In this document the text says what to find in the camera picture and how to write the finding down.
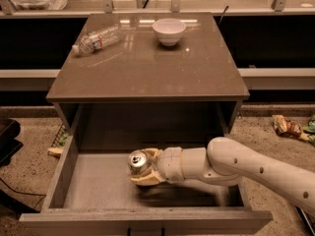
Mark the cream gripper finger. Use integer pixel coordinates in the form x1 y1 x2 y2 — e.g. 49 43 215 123
130 169 165 186
144 147 162 165

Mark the green 7up soda can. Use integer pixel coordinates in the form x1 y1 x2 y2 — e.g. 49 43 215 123
128 149 153 176

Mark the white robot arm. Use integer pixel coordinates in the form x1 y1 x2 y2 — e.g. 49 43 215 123
128 137 315 216

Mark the brown cabinet with glossy top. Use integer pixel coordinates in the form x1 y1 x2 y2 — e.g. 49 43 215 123
47 13 249 151

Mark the open grey top drawer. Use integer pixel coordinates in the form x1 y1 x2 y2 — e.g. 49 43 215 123
19 104 274 236

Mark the brown snack bag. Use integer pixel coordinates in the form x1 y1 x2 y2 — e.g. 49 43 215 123
273 115 302 139

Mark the white ceramic bowl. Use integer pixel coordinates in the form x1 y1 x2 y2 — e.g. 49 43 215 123
152 19 186 46

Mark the clear plastic water bottle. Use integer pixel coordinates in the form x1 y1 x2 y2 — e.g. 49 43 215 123
72 25 120 55

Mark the green snack bag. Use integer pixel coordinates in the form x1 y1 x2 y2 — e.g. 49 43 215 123
303 114 315 147

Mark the black equipment base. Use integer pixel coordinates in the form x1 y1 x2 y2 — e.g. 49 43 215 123
0 118 23 166

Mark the black pole on floor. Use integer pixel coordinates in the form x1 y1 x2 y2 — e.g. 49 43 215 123
296 207 315 236

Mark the black drawer handle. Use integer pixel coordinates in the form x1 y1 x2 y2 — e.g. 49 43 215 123
127 228 165 236

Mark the wire basket with snacks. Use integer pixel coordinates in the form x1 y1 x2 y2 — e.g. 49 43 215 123
47 125 68 157

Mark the black floor cable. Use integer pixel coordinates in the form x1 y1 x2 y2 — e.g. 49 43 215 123
0 177 47 211

